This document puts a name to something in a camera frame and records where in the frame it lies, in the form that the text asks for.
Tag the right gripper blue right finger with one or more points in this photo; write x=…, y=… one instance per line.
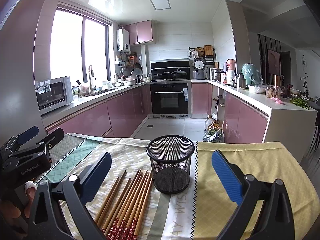
x=230, y=176

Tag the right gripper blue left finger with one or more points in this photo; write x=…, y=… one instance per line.
x=92, y=177

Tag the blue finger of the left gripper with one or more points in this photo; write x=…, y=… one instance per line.
x=27, y=135
x=53, y=138

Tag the bamboo chopstick red end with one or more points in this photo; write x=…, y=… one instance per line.
x=115, y=198
x=114, y=212
x=108, y=200
x=126, y=200
x=131, y=204
x=113, y=234
x=129, y=222
x=143, y=204

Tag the large kitchen window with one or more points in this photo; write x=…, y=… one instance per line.
x=78, y=43

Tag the left hand with bandage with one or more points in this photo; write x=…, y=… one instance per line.
x=19, y=204

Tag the yellow cloth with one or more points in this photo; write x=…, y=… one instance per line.
x=279, y=201

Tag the white microwave oven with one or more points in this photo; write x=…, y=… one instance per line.
x=53, y=94

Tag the bag of vegetables on floor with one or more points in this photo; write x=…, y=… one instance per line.
x=213, y=130

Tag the pink right base cabinets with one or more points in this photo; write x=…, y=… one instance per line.
x=241, y=122

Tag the pink base cabinets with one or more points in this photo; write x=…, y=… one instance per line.
x=241, y=122
x=118, y=113

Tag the chrome sink faucet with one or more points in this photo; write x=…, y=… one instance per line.
x=90, y=77

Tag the pink left base cabinets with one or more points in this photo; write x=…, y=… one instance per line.
x=118, y=113

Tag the black mesh utensil cup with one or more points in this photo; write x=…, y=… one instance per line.
x=170, y=158

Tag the patterned beige green tablecloth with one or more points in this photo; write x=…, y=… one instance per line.
x=114, y=162

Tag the black built-in oven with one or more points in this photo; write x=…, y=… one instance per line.
x=170, y=99

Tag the green herbs on counter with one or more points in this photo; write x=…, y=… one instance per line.
x=300, y=102

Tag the green wrapped bundle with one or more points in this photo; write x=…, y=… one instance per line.
x=251, y=74

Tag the round steel pot lid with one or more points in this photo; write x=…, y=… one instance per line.
x=137, y=74

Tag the steel stock pot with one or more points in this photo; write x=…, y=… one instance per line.
x=215, y=74

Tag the pink thermos jug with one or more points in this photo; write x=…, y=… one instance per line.
x=231, y=71

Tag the black wok with lid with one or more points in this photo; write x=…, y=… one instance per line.
x=178, y=74

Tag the white rice cooker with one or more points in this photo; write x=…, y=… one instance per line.
x=199, y=72

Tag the black range hood stove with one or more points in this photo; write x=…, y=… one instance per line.
x=158, y=67

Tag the pink upper cabinet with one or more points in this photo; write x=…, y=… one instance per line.
x=140, y=32

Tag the ceiling light panel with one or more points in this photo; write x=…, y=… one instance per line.
x=160, y=4

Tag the white wall water heater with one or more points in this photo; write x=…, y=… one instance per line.
x=123, y=41

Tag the wall rack with boards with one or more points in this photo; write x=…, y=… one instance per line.
x=206, y=52

